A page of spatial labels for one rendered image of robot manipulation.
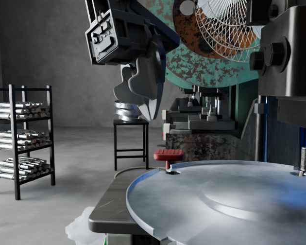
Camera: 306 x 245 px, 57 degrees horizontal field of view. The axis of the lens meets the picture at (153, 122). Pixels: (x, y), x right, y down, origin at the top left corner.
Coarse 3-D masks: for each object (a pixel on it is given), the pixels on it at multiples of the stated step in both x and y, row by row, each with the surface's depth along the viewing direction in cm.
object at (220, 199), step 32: (224, 160) 46; (128, 192) 32; (160, 192) 33; (192, 192) 33; (224, 192) 31; (256, 192) 31; (288, 192) 31; (160, 224) 25; (192, 224) 25; (224, 224) 25; (256, 224) 25; (288, 224) 25
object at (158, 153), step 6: (156, 150) 67; (162, 150) 67; (168, 150) 67; (174, 150) 67; (180, 150) 67; (156, 156) 63; (162, 156) 63; (168, 156) 63; (174, 156) 63; (180, 156) 63; (168, 162) 65; (168, 168) 65
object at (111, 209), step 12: (120, 180) 38; (132, 180) 38; (108, 192) 34; (120, 192) 34; (108, 204) 30; (120, 204) 30; (96, 216) 27; (108, 216) 27; (120, 216) 27; (96, 228) 26; (108, 228) 26; (120, 228) 26; (132, 228) 26
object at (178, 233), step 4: (176, 228) 24; (180, 228) 24; (168, 232) 24; (172, 232) 24; (176, 232) 24; (180, 232) 24; (184, 232) 24; (188, 232) 24; (168, 236) 23; (172, 236) 23; (176, 236) 23; (180, 236) 23; (184, 236) 23; (188, 236) 23; (172, 240) 23; (176, 240) 23; (180, 240) 23; (184, 240) 23
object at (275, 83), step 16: (272, 0) 35; (288, 0) 31; (304, 0) 29; (272, 16) 34; (288, 16) 26; (304, 16) 25; (272, 32) 30; (288, 32) 26; (304, 32) 25; (272, 48) 26; (288, 48) 25; (304, 48) 25; (256, 64) 32; (272, 64) 27; (288, 64) 26; (304, 64) 25; (272, 80) 30; (288, 80) 26; (304, 80) 25; (288, 96) 26; (304, 96) 26
